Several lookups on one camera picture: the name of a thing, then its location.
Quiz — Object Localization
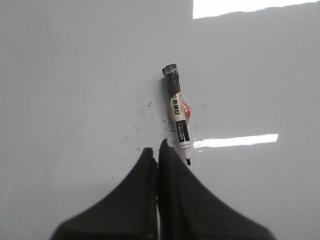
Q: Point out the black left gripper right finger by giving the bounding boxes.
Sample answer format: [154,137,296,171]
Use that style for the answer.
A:
[158,139,275,240]

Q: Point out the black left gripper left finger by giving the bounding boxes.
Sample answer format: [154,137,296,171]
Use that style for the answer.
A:
[51,147,158,240]

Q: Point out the black white whiteboard marker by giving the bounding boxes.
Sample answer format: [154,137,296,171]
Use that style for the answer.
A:
[162,63,191,166]

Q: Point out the white glossy whiteboard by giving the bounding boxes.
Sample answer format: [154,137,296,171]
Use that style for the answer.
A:
[0,0,320,240]

